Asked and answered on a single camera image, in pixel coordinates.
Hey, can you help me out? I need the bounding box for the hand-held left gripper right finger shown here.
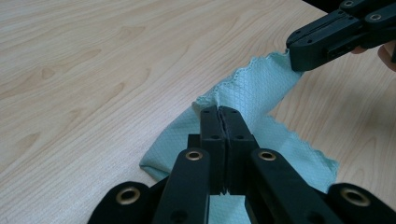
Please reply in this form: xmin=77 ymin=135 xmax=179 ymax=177
xmin=219 ymin=105 xmax=260 ymax=197

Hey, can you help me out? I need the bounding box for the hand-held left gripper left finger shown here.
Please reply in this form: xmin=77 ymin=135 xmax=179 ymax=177
xmin=187 ymin=105 xmax=227 ymax=196

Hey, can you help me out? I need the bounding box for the light teal cloth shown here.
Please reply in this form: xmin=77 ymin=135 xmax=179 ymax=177
xmin=138 ymin=49 xmax=340 ymax=224

